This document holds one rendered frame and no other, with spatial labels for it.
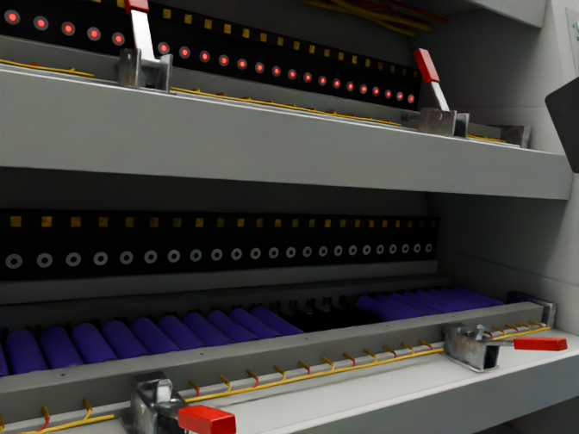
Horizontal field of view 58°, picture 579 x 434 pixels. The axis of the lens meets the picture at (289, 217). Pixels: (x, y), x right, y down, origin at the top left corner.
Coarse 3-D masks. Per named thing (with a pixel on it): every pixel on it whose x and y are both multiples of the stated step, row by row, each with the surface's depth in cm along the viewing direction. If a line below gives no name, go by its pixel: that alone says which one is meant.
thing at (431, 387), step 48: (0, 288) 37; (48, 288) 39; (96, 288) 41; (144, 288) 43; (192, 288) 46; (480, 288) 62; (528, 288) 57; (576, 288) 53; (528, 336) 51; (576, 336) 53; (288, 384) 35; (336, 384) 36; (384, 384) 37; (432, 384) 38; (480, 384) 39; (528, 384) 44; (576, 384) 49; (48, 432) 27; (96, 432) 27; (192, 432) 28; (240, 432) 29; (288, 432) 29; (336, 432) 32; (384, 432) 34; (432, 432) 37
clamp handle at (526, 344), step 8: (480, 328) 42; (480, 336) 42; (488, 344) 41; (496, 344) 40; (504, 344) 40; (512, 344) 39; (520, 344) 38; (528, 344) 38; (536, 344) 37; (544, 344) 37; (552, 344) 36; (560, 344) 36
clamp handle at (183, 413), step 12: (156, 384) 27; (168, 384) 27; (156, 396) 27; (168, 396) 27; (156, 408) 26; (168, 408) 25; (180, 408) 25; (192, 408) 24; (204, 408) 23; (180, 420) 24; (192, 420) 22; (204, 420) 22; (216, 420) 21; (228, 420) 22; (204, 432) 22; (216, 432) 21; (228, 432) 21
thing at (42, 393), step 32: (416, 320) 44; (448, 320) 45; (480, 320) 48; (512, 320) 51; (192, 352) 33; (224, 352) 33; (256, 352) 34; (288, 352) 36; (320, 352) 37; (352, 352) 39; (0, 384) 26; (32, 384) 27; (64, 384) 27; (96, 384) 28; (128, 384) 29; (192, 384) 31; (256, 384) 33; (0, 416) 26; (32, 416) 27
